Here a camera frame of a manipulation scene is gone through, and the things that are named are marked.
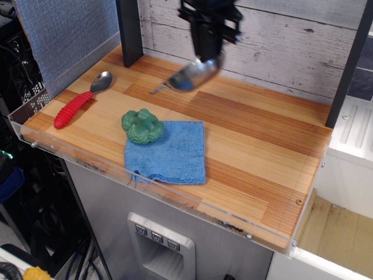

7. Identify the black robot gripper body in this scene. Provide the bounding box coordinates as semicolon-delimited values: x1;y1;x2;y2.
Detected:
178;1;243;44

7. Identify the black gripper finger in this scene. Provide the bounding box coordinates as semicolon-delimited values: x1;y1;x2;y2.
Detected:
191;22;206;62
203;24;223;62

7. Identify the stainless steel mixing bowl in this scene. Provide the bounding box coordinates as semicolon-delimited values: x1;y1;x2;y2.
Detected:
150;52;225;94

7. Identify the green toy broccoli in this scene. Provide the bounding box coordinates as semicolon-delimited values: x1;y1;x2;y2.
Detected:
121;108;164;145

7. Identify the blue folded cloth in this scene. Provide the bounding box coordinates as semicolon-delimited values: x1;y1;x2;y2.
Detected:
124;121;206;185

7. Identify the blue fabric panel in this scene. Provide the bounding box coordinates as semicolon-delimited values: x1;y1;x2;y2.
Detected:
13;0;121;98

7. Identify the black plastic crate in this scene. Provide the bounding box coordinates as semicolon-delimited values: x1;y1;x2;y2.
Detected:
1;27;45;110

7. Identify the silver toy fridge cabinet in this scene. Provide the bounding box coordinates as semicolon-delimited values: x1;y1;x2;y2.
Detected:
67;162;273;279

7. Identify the grey water dispenser panel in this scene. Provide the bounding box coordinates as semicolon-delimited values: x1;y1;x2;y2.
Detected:
127;212;196;279

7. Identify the white toy sink counter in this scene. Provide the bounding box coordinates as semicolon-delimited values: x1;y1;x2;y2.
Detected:
268;96;372;279

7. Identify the yellow object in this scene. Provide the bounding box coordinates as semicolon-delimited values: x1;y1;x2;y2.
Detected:
23;267;52;280

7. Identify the black left vertical post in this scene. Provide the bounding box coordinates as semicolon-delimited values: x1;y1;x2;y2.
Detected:
116;0;143;68

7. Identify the black vertical post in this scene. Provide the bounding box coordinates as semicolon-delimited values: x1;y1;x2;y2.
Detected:
325;0;372;128
116;0;143;68

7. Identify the red handled metal spoon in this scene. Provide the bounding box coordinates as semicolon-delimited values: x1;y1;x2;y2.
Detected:
54;71;113;129

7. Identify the black right vertical post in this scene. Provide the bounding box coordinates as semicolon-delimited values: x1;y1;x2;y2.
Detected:
325;0;372;128

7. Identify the clear acrylic guard rail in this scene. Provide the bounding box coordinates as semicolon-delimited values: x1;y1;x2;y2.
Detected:
7;31;330;260

